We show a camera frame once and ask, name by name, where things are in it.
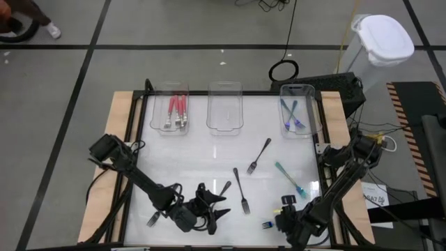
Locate white trash bin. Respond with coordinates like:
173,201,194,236
339,13,415,93

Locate clear plastic bin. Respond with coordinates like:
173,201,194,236
279,83,323,139
206,80,244,137
149,81,191,137

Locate white cable loop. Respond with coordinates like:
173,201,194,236
381,135,399,153

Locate silver fork right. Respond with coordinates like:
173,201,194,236
232,167,252,215

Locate black metal table frame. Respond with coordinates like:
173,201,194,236
83,78,370,251

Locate black mat hazard stripes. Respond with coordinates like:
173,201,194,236
385,81,446,199

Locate person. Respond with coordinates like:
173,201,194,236
3,0,63,40

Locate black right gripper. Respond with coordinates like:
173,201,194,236
276,205,315,247

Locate black vacuum hose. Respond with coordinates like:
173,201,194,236
0,17,41,45

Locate black cable tangle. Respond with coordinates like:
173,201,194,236
235,0,291,13

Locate wooden table board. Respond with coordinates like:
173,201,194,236
319,91,376,245
77,91,144,244

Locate yellow hanging cable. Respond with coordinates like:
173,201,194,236
334,0,360,74

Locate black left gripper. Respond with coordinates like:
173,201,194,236
186,182,232,236

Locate dark grey cabinet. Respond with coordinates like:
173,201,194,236
420,114,446,251

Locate silver fork pink handle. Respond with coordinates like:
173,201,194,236
178,97,185,132
174,94,182,128
163,96,175,130
180,93,189,127

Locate black hanging cable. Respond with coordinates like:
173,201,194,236
268,0,300,83

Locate black metal beam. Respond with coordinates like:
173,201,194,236
367,197,446,224

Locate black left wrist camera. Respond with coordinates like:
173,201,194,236
174,207,198,233

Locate white paper sign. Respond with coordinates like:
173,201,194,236
360,181,394,230

